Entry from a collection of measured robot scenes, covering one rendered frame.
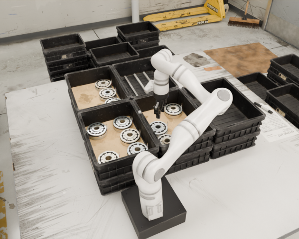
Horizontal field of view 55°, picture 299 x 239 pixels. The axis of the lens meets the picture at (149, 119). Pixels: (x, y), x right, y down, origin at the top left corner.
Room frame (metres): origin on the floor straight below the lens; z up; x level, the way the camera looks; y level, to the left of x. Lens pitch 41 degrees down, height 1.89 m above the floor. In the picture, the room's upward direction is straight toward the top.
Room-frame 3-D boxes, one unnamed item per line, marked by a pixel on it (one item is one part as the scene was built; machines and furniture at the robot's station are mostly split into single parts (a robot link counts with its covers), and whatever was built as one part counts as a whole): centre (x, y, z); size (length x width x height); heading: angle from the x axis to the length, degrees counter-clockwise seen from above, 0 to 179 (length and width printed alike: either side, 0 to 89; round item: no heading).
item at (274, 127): (1.35, -0.73, 0.70); 0.33 x 0.23 x 0.01; 24
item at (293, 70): (2.39, -1.39, 0.31); 0.40 x 0.30 x 0.34; 24
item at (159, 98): (1.15, -0.06, 1.04); 0.08 x 0.08 x 0.09
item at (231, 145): (1.26, -0.39, 0.76); 0.40 x 0.30 x 0.12; 22
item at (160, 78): (1.15, -0.06, 1.20); 0.09 x 0.07 x 0.15; 144
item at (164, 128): (1.12, -0.04, 0.86); 0.10 x 0.10 x 0.01
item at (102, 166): (1.03, 0.16, 0.92); 0.40 x 0.30 x 0.02; 22
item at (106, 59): (2.45, 0.33, 0.37); 0.40 x 0.30 x 0.45; 114
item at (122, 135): (1.06, 0.10, 0.86); 0.10 x 0.10 x 0.01
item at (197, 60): (2.11, -0.38, 0.71); 0.22 x 0.19 x 0.01; 24
